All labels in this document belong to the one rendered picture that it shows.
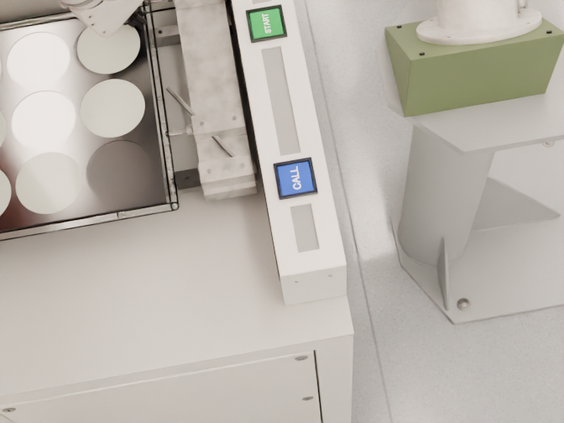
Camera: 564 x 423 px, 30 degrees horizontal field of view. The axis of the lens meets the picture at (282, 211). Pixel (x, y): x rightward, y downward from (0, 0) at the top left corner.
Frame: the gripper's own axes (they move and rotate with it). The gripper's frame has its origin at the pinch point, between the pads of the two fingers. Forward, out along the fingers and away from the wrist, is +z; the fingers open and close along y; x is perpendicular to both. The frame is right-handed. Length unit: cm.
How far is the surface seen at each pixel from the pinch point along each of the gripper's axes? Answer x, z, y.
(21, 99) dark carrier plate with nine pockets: 1.7, -5.4, -21.1
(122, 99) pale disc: -9.2, -1.4, -10.2
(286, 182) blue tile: -39.3, -4.9, -0.8
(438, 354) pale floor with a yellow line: -59, 93, -14
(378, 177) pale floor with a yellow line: -19, 100, 5
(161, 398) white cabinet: -42, 15, -42
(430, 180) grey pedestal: -40, 52, 13
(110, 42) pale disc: 0.1, 0.1, -5.6
